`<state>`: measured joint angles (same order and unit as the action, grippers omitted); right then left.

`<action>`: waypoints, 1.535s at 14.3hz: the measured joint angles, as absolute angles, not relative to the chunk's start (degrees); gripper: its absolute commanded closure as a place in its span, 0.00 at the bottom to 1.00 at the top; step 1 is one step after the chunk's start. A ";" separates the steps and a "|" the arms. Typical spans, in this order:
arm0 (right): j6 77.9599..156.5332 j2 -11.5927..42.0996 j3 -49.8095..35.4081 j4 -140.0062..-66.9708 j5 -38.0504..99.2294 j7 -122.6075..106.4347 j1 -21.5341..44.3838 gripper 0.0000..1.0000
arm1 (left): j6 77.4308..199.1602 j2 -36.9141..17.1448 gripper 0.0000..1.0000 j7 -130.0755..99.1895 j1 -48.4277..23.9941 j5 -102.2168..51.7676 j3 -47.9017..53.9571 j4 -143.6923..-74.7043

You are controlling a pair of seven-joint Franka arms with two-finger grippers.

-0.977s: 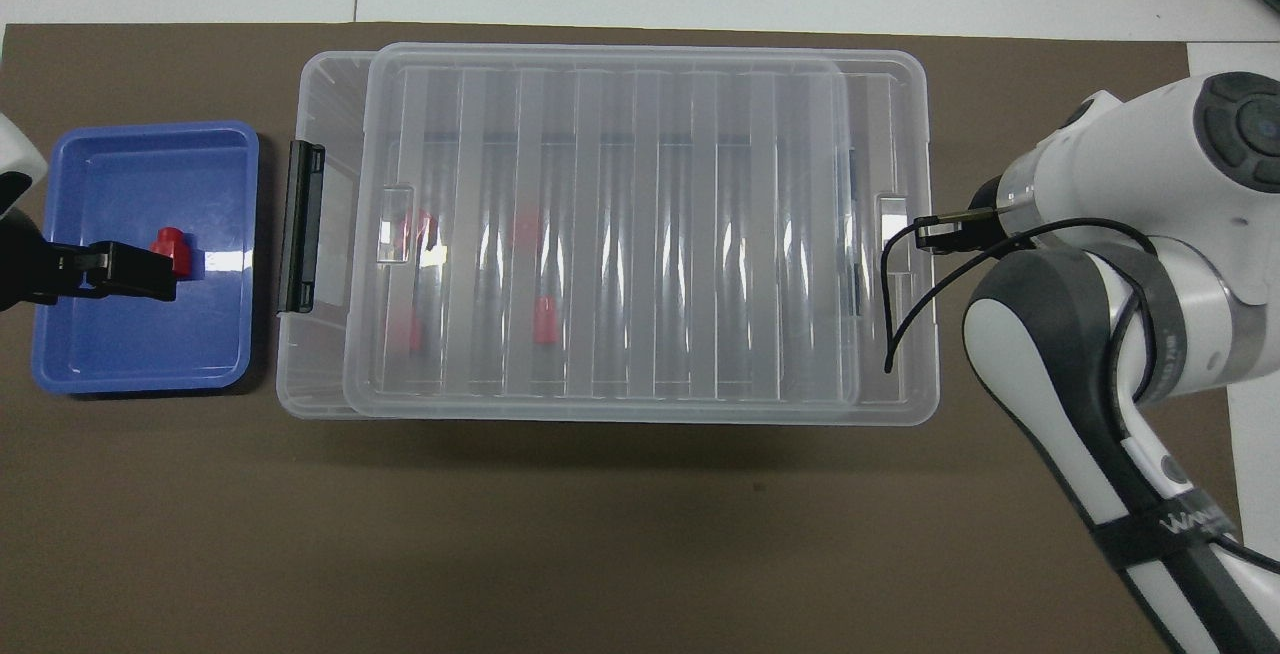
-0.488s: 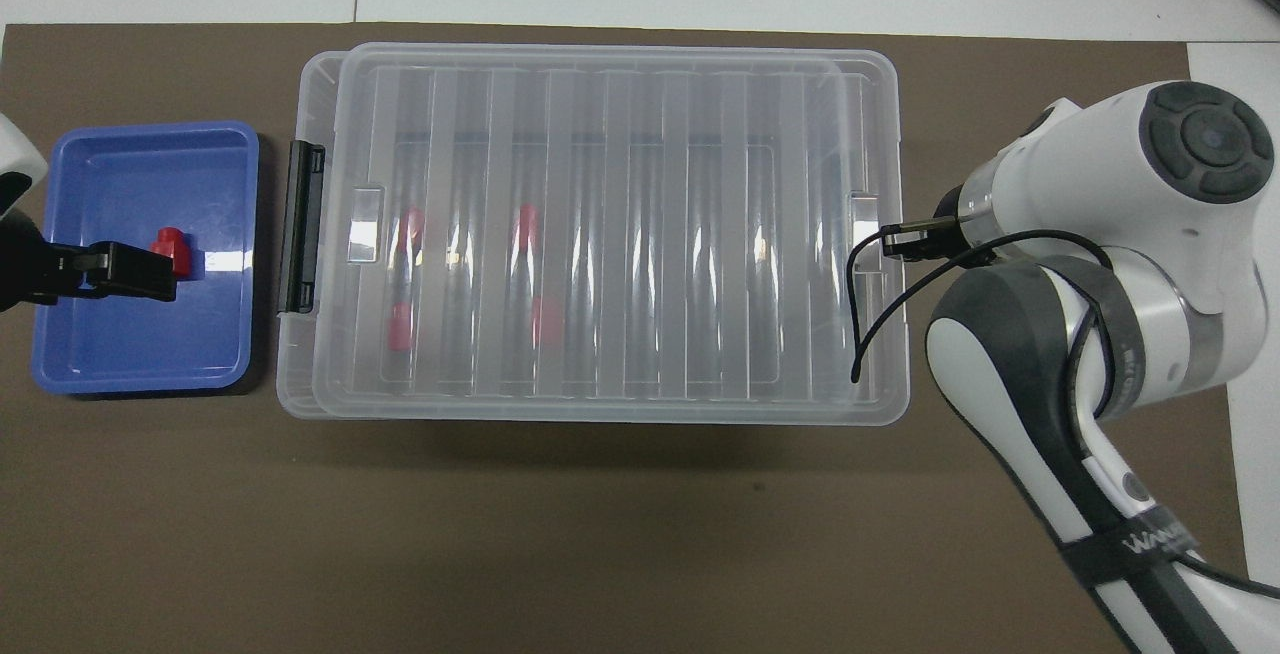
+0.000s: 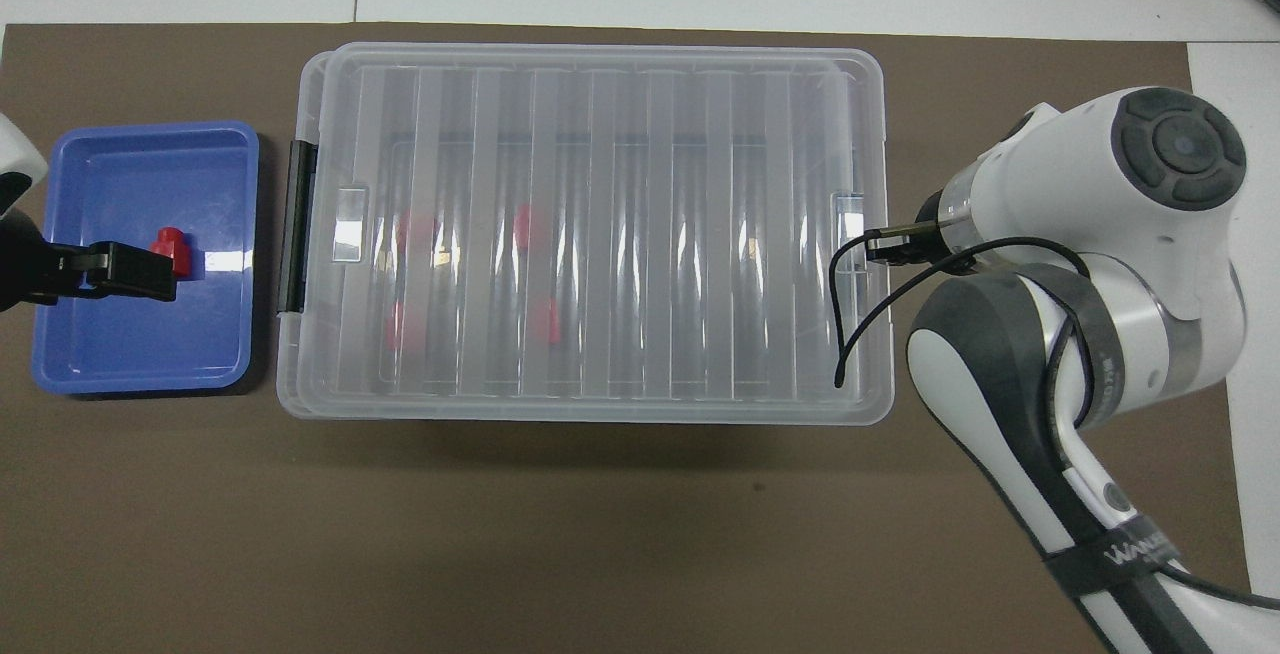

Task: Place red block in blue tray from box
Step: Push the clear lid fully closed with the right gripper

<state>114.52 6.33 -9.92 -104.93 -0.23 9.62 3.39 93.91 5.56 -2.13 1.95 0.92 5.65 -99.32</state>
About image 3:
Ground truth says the brown table mat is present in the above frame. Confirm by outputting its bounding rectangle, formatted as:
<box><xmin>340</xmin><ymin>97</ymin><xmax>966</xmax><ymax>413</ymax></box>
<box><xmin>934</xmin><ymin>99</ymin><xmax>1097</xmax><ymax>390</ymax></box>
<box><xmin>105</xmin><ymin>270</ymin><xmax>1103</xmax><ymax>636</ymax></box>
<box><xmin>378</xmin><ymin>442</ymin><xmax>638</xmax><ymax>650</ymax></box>
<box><xmin>0</xmin><ymin>22</ymin><xmax>1259</xmax><ymax>654</ymax></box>

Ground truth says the clear plastic storage box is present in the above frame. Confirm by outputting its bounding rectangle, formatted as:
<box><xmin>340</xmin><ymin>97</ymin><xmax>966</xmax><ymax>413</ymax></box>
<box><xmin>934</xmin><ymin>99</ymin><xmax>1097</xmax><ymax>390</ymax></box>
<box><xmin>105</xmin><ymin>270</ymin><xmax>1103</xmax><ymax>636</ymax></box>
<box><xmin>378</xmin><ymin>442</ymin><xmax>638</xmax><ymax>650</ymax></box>
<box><xmin>275</xmin><ymin>49</ymin><xmax>866</xmax><ymax>422</ymax></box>

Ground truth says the clear ribbed plastic lid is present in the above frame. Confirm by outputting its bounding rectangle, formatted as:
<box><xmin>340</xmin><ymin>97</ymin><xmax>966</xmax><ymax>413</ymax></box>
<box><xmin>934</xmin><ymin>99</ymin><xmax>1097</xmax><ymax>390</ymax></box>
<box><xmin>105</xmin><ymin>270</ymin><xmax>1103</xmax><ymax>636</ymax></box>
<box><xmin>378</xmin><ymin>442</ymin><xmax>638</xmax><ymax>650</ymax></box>
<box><xmin>298</xmin><ymin>42</ymin><xmax>894</xmax><ymax>425</ymax></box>

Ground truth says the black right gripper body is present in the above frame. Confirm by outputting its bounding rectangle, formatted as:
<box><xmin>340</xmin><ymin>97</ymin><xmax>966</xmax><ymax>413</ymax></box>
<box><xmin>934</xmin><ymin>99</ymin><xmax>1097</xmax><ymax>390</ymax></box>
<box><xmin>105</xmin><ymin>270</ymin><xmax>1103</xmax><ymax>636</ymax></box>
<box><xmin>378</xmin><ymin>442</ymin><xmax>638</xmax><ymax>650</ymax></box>
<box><xmin>905</xmin><ymin>189</ymin><xmax>976</xmax><ymax>280</ymax></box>

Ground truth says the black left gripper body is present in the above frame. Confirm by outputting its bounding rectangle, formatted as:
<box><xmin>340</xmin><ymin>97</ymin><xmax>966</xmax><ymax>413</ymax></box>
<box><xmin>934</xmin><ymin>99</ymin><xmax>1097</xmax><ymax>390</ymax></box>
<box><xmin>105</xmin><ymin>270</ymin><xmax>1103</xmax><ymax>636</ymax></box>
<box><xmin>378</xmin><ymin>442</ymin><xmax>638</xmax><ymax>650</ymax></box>
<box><xmin>0</xmin><ymin>214</ymin><xmax>96</xmax><ymax>311</ymax></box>

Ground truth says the blue plastic tray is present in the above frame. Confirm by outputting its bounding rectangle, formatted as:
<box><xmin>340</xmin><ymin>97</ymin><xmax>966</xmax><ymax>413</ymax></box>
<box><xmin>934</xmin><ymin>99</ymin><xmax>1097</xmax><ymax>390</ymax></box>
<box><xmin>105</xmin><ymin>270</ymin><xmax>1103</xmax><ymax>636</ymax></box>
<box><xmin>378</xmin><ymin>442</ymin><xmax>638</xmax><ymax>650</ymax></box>
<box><xmin>30</xmin><ymin>121</ymin><xmax>261</xmax><ymax>397</ymax></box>

